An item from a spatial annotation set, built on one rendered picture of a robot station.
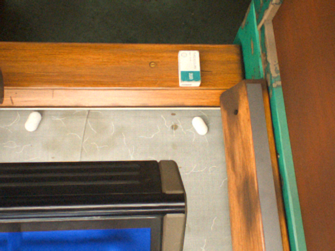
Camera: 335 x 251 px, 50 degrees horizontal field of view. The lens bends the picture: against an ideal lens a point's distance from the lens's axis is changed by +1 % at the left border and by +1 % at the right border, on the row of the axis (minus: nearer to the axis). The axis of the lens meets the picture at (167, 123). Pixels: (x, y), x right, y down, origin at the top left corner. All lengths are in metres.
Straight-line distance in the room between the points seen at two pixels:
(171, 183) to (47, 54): 0.48
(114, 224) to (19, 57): 0.49
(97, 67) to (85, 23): 1.00
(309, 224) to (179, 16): 1.30
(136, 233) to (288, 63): 0.36
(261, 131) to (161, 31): 1.14
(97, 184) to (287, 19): 0.38
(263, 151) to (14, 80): 0.42
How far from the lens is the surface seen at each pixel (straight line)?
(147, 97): 0.63
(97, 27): 1.61
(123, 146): 0.61
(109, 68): 0.64
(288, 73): 0.52
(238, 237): 0.53
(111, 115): 0.63
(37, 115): 0.63
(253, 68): 0.62
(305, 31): 0.48
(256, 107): 0.53
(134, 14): 1.65
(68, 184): 0.24
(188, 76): 0.61
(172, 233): 0.23
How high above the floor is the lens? 1.33
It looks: 70 degrees down
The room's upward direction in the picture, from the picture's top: 12 degrees clockwise
